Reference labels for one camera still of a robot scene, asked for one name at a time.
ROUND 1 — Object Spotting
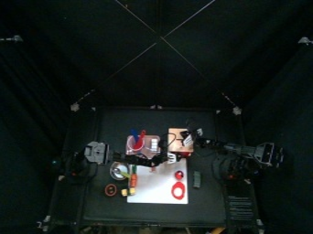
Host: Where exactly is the wooden drawer cabinet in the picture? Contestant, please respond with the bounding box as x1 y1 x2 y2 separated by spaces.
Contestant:
167 127 194 154

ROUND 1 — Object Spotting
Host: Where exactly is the pink clear tray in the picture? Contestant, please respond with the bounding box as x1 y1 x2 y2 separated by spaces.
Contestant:
125 134 162 156

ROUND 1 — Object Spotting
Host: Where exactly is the grey green rectangular block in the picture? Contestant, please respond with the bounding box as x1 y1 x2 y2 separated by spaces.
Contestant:
193 171 203 189

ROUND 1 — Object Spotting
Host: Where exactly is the red plastic utensil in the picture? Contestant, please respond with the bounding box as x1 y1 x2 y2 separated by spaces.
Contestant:
137 129 147 149

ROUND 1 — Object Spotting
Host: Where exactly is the orange toy carrot green top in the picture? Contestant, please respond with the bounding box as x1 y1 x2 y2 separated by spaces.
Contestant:
129 164 138 188

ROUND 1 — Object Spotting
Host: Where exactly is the white table mat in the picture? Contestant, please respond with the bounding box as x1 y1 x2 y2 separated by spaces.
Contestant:
126 158 190 205

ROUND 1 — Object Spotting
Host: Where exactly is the blue plastic utensil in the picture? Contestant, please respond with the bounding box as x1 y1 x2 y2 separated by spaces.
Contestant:
130 128 139 144

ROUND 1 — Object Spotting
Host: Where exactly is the round metal bowl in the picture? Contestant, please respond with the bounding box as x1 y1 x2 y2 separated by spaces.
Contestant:
109 162 131 181

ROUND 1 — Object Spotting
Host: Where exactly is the white printed label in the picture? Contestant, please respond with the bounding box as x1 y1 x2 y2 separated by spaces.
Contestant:
228 195 254 222

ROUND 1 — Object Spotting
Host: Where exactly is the red fuzzy ring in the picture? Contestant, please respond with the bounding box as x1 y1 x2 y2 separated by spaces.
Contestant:
170 181 189 200

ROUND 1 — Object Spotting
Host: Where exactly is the black orange ring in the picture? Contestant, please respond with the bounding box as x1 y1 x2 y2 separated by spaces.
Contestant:
103 183 119 197

